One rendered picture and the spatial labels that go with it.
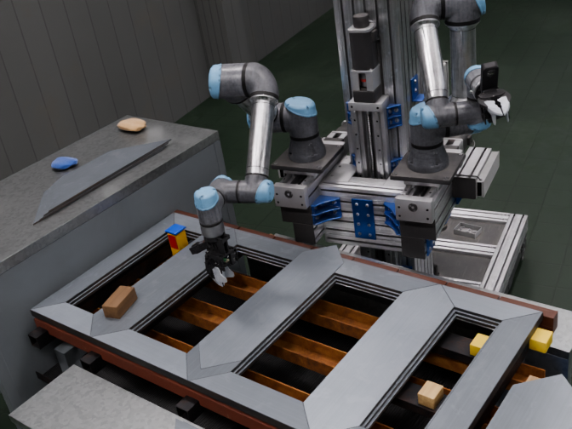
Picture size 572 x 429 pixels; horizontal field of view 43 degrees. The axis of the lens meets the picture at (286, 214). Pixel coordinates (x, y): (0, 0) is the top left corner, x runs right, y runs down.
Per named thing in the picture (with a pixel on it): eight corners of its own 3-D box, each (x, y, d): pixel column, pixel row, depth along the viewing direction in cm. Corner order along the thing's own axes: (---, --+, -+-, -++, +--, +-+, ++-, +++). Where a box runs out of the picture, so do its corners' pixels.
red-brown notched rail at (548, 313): (552, 334, 222) (553, 318, 219) (173, 225, 315) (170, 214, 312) (557, 327, 224) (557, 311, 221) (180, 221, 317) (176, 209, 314)
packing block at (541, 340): (545, 353, 214) (546, 343, 212) (529, 348, 216) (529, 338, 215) (552, 341, 218) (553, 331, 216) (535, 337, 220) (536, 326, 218)
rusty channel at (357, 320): (534, 399, 212) (535, 386, 210) (142, 265, 308) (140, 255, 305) (545, 382, 217) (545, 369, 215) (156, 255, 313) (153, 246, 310)
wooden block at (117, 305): (119, 319, 247) (116, 307, 245) (105, 317, 249) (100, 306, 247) (138, 298, 256) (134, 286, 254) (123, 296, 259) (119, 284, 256)
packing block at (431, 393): (434, 409, 201) (433, 399, 199) (418, 403, 204) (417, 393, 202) (443, 396, 205) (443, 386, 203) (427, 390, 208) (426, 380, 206)
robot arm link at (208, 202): (220, 184, 232) (212, 197, 225) (227, 214, 237) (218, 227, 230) (197, 184, 234) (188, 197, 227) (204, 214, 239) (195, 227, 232)
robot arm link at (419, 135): (408, 134, 272) (405, 100, 265) (444, 130, 271) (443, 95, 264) (412, 148, 262) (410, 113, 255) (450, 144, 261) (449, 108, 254)
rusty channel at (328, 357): (508, 446, 199) (508, 432, 197) (106, 291, 294) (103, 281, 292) (519, 426, 204) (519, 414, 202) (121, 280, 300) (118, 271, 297)
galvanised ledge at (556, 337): (569, 359, 228) (569, 352, 226) (248, 263, 302) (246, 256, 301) (589, 323, 241) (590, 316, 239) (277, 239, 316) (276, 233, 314)
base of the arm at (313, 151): (298, 145, 302) (294, 122, 297) (332, 147, 296) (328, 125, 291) (282, 161, 291) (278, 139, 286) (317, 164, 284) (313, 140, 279)
